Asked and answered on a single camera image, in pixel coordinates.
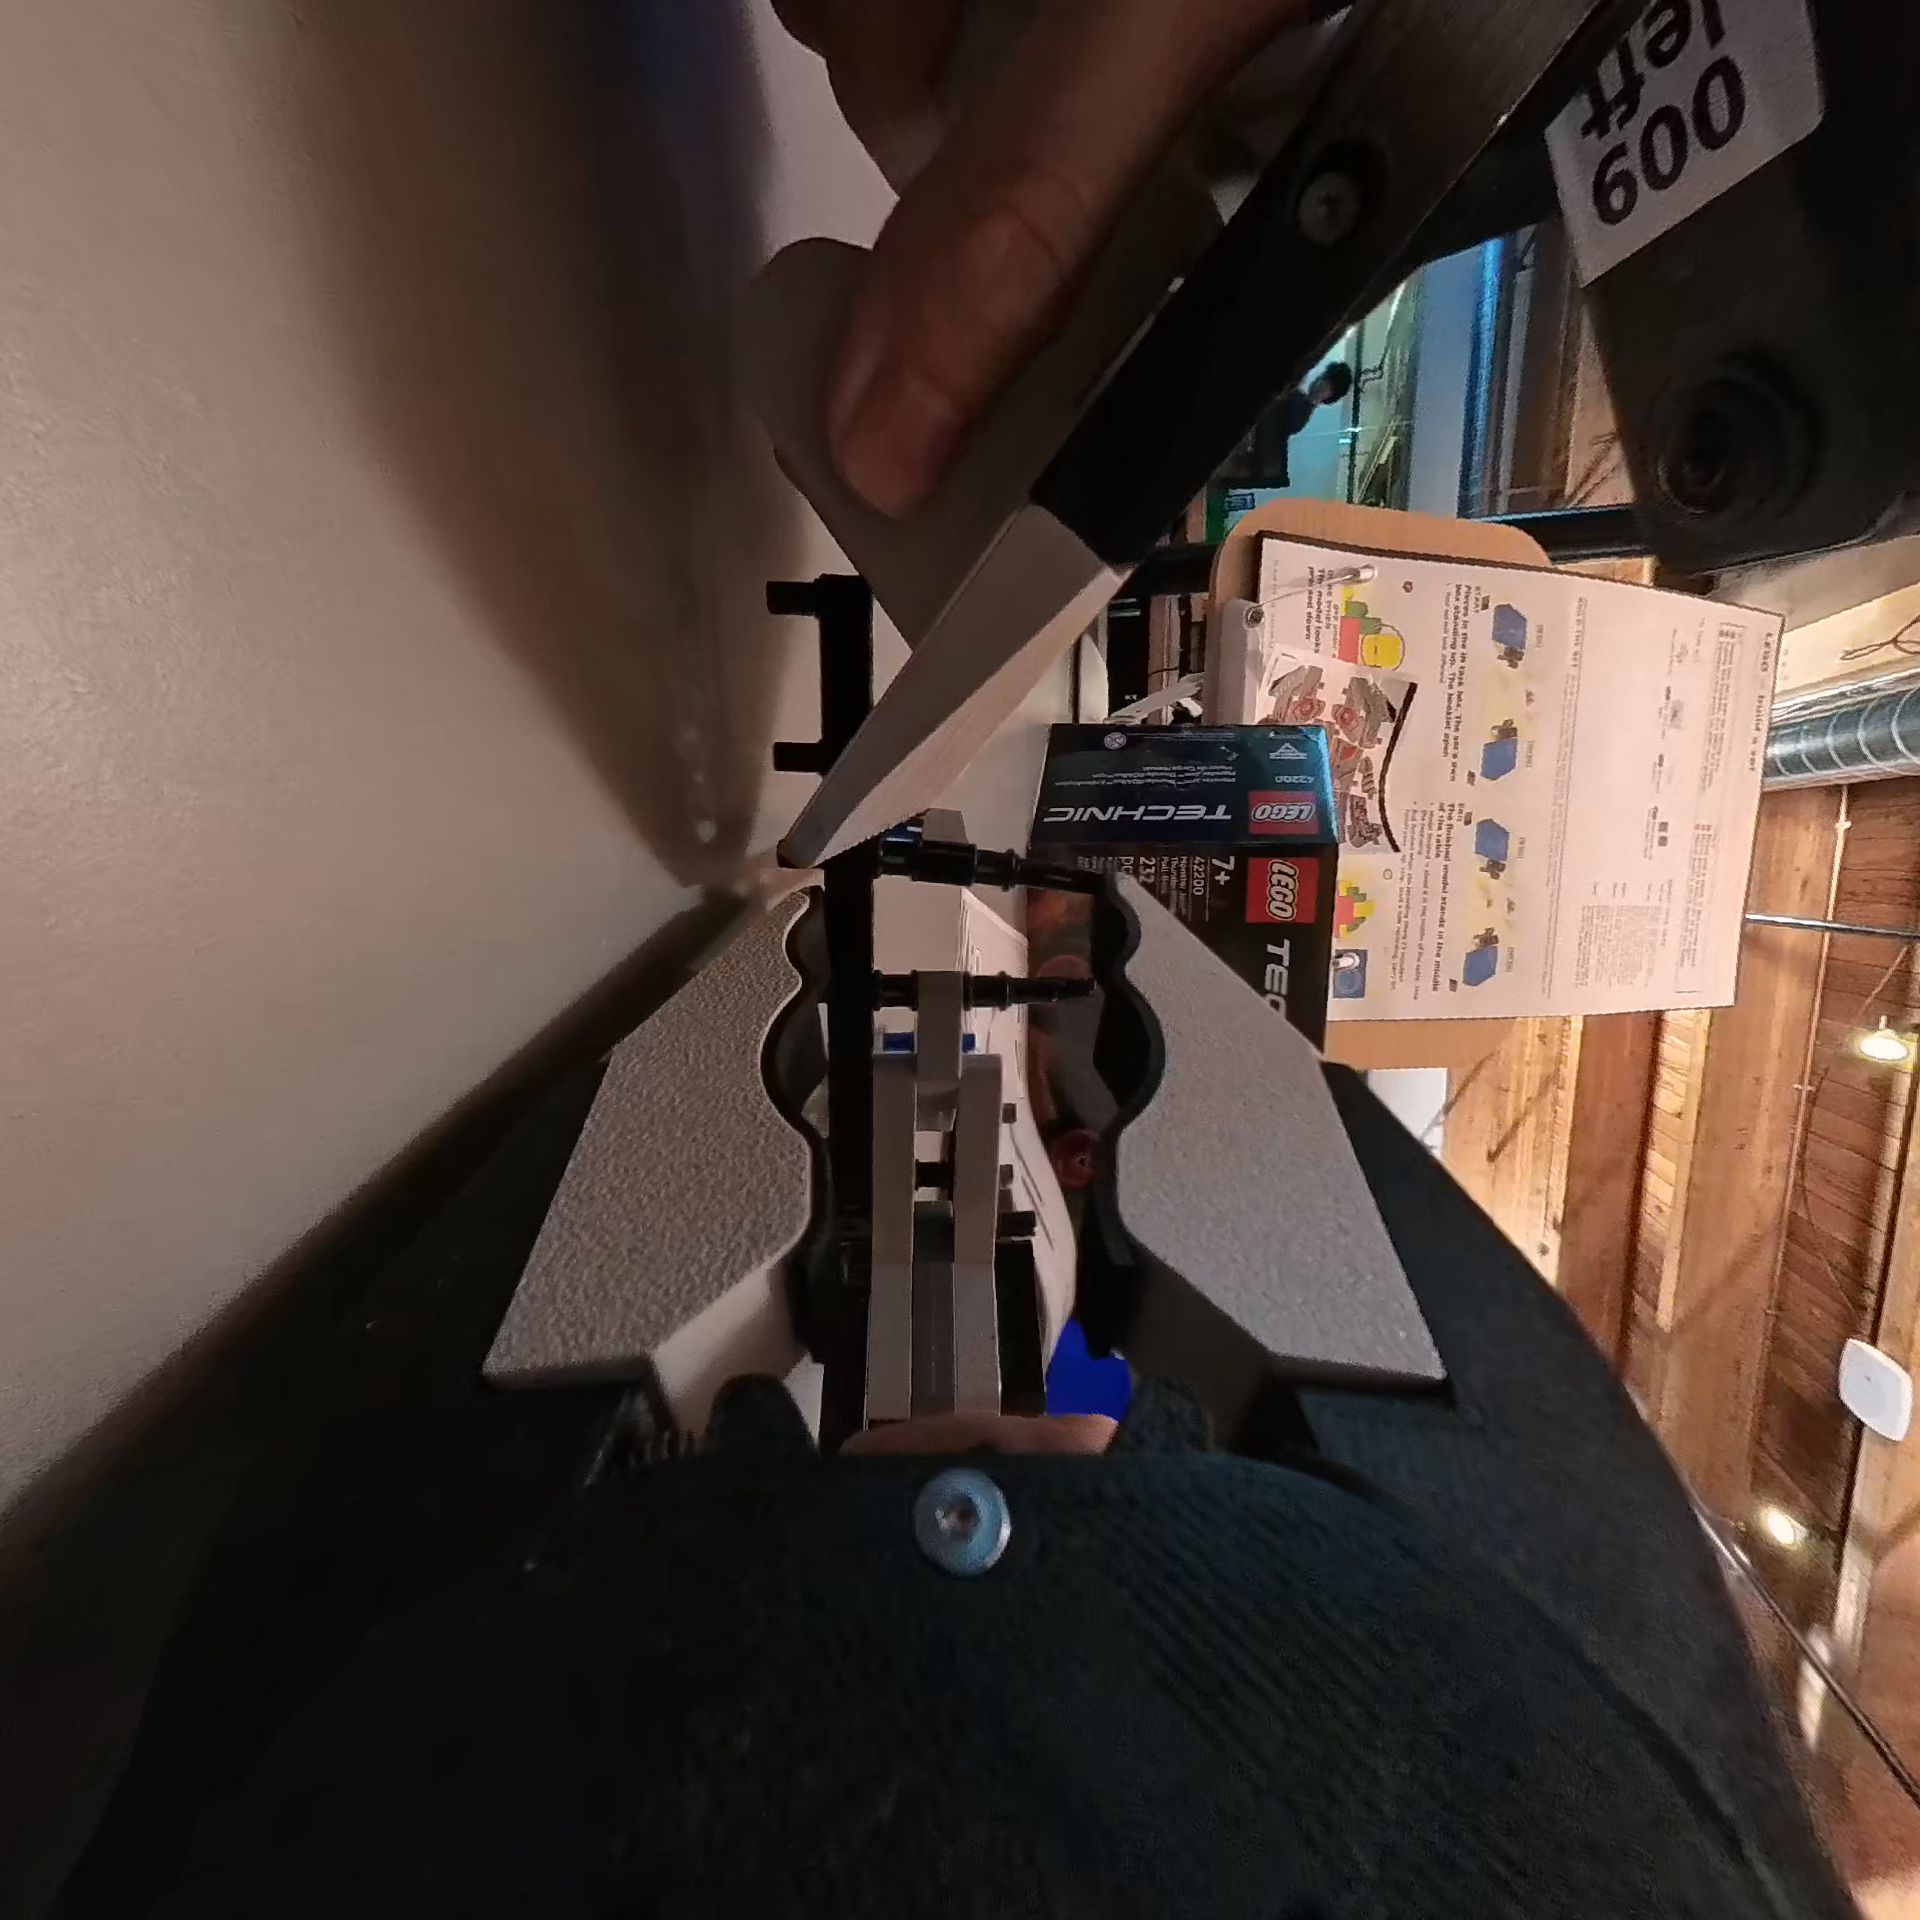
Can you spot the black toy set box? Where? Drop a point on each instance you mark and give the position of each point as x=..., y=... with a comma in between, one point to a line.
x=1199, y=819

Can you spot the printed instruction sheet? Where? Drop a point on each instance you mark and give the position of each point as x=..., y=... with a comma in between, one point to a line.
x=1621, y=780

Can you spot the grey black toy brick assembly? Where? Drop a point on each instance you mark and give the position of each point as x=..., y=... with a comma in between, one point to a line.
x=930, y=1201

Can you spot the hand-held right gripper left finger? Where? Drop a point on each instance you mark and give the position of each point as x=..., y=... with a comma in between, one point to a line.
x=661, y=1185

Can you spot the toy sticker sheet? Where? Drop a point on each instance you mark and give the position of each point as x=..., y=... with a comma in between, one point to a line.
x=1335, y=721

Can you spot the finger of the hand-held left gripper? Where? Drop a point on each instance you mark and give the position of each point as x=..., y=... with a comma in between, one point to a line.
x=975, y=676

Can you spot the ceiling lamp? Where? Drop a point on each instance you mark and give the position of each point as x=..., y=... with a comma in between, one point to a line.
x=1882, y=1042
x=1781, y=1528

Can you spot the white ceiling device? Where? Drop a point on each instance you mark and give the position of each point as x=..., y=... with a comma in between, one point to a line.
x=1874, y=1373

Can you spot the person's left hand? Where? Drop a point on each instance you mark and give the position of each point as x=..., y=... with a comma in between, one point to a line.
x=990, y=256

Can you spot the silver ventilation duct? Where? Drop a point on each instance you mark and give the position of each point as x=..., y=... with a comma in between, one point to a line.
x=1854, y=736

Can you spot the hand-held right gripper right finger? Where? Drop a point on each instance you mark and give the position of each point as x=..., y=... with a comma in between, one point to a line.
x=1261, y=1185

